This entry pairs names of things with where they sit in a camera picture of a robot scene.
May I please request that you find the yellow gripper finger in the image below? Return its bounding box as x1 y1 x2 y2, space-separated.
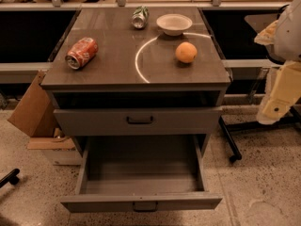
256 61 301 125
254 20 277 45

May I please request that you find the orange fruit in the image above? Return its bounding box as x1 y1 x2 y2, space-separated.
175 42 198 63

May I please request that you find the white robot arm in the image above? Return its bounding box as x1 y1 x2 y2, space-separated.
254 0 301 125

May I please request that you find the grey drawer cabinet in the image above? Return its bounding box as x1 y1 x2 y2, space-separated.
40 6 232 214

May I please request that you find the open grey lower drawer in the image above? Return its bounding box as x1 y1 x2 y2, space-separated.
61 135 222 213

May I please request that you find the closed grey upper drawer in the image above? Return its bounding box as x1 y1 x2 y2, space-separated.
54 106 221 136

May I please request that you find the black robot stand base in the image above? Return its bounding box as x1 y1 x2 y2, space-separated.
218 107 301 163

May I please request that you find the white bowl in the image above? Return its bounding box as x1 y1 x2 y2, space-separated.
156 14 193 36

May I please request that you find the green soda can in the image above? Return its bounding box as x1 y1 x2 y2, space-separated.
132 6 149 29

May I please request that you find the red soda can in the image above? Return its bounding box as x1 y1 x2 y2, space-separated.
65 37 98 70

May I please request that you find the brown cardboard box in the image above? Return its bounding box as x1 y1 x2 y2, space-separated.
8 71 82 166

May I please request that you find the black chair caster leg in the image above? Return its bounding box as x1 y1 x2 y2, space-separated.
0 169 20 188

